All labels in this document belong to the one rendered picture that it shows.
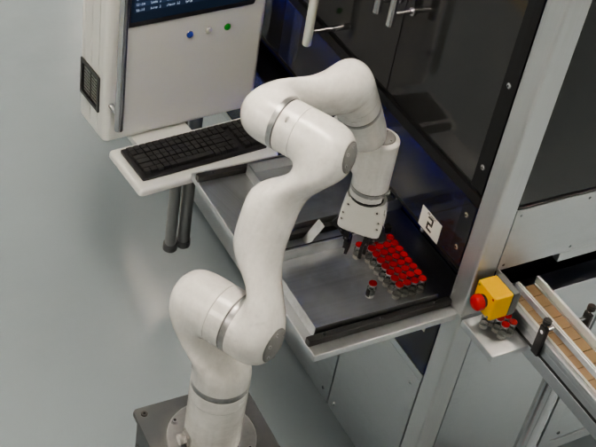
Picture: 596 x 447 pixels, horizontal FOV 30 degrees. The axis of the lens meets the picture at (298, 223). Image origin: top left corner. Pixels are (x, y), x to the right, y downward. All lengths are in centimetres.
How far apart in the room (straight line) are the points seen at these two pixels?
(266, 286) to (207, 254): 203
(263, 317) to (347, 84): 45
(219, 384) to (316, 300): 57
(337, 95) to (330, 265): 84
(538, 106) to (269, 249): 69
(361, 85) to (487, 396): 131
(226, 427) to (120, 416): 128
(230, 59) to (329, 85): 126
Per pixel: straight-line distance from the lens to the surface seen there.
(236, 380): 217
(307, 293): 269
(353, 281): 274
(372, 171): 236
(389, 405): 316
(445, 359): 284
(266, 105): 196
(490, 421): 324
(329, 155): 190
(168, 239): 373
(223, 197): 292
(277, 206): 197
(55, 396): 357
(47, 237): 408
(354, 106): 204
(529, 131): 240
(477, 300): 260
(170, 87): 318
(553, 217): 267
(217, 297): 207
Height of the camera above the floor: 273
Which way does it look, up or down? 40 degrees down
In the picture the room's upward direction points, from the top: 11 degrees clockwise
